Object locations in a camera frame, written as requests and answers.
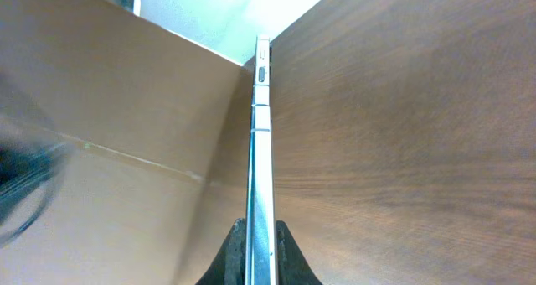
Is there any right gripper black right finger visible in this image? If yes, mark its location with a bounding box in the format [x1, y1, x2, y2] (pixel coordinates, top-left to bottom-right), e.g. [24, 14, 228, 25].
[276, 220, 322, 285]

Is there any black USB charging cable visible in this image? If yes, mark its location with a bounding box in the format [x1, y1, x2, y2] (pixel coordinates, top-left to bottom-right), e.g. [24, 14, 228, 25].
[0, 142, 68, 246]

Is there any black Galaxy flip phone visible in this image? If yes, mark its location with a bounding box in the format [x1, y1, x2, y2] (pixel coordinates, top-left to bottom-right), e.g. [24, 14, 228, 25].
[245, 34, 278, 285]

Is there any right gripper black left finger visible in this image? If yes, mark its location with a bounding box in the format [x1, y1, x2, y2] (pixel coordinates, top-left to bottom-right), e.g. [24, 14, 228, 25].
[196, 218, 246, 285]

